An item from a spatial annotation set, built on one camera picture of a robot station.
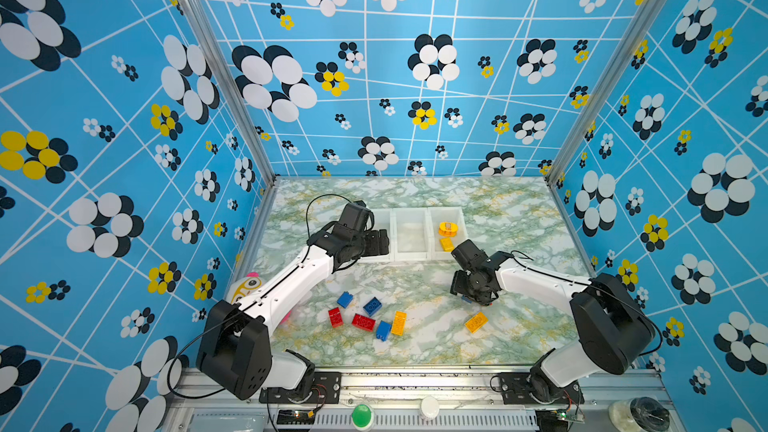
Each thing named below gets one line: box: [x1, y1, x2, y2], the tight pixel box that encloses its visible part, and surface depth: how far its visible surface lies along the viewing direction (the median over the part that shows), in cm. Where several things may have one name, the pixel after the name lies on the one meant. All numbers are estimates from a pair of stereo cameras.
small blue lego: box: [336, 291, 354, 309], surface depth 91 cm
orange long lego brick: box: [464, 312, 489, 334], surface depth 84 cm
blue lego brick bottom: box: [376, 320, 392, 342], surface depth 82 cm
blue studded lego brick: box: [363, 297, 383, 317], surface depth 88 cm
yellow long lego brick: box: [392, 311, 407, 336], surface depth 85 cm
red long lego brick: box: [352, 313, 377, 332], surface depth 84 cm
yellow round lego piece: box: [438, 222, 459, 237], surface depth 104 cm
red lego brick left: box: [328, 307, 344, 328], surface depth 86 cm
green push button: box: [352, 404, 372, 428], surface depth 64 cm
